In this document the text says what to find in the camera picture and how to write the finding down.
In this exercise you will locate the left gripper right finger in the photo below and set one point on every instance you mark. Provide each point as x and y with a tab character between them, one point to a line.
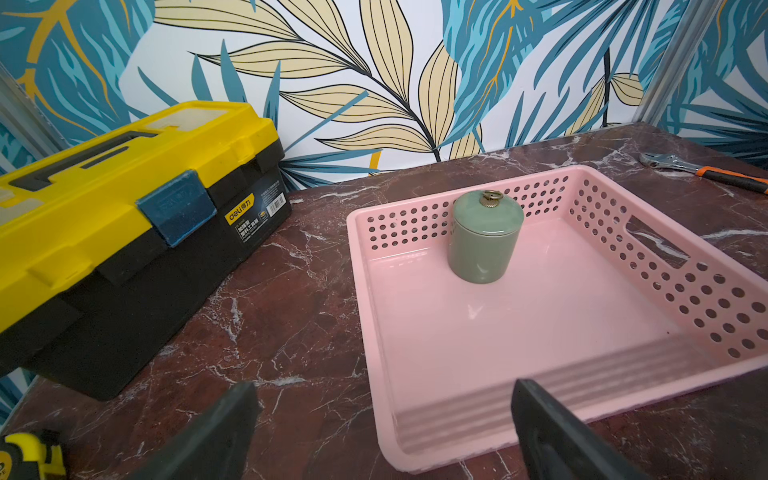
557	445

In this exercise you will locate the left aluminium frame post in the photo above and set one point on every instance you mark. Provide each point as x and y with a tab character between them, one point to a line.
26	122

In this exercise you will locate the yellow black toolbox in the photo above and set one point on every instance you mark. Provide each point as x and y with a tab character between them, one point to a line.
108	248

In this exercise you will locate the orange handled adjustable wrench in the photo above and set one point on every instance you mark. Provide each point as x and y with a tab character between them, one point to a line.
674	162

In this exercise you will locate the right aluminium frame post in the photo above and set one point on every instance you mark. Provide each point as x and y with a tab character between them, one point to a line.
691	29

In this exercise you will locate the green tea canister back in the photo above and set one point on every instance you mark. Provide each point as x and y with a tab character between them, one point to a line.
485	229

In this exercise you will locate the pink perforated plastic basket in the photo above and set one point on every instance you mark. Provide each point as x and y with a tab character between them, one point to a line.
607	303

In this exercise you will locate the aluminium frame post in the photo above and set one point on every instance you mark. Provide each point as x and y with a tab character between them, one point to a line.
691	29
26	122

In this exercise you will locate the yellow black tape measure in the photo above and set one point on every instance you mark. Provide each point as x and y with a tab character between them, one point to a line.
34	456

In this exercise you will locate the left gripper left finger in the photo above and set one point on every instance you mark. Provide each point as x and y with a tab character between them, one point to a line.
214	445

